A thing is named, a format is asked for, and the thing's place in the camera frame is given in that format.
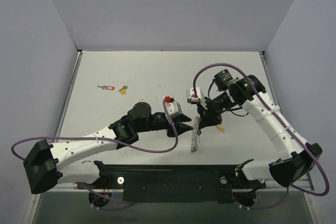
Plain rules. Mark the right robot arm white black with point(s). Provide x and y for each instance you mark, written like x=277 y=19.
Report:
x=296 y=156

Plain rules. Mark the metal disc with keyrings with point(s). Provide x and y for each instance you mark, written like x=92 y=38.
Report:
x=195 y=135

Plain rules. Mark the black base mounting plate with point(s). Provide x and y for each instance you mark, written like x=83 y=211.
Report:
x=176 y=183

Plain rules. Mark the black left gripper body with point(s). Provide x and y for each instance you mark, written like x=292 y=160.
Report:
x=169 y=123

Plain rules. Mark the key with yellow round tag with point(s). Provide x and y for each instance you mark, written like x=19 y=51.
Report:
x=123 y=89

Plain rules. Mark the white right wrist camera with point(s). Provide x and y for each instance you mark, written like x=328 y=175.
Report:
x=196 y=96

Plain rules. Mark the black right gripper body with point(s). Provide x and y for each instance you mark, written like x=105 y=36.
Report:
x=205 y=112

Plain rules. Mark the key with red tag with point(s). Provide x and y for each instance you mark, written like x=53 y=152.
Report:
x=106 y=87

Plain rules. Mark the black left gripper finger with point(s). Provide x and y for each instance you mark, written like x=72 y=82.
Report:
x=180 y=128
x=182 y=118

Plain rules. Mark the key with long yellow tag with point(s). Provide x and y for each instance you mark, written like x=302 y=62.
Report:
x=220 y=128

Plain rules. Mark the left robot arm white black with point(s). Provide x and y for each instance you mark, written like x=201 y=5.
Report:
x=47 y=165

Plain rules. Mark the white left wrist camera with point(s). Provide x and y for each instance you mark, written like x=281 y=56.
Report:
x=172 y=107

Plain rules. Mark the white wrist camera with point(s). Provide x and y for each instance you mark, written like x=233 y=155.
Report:
x=196 y=96
x=172 y=107

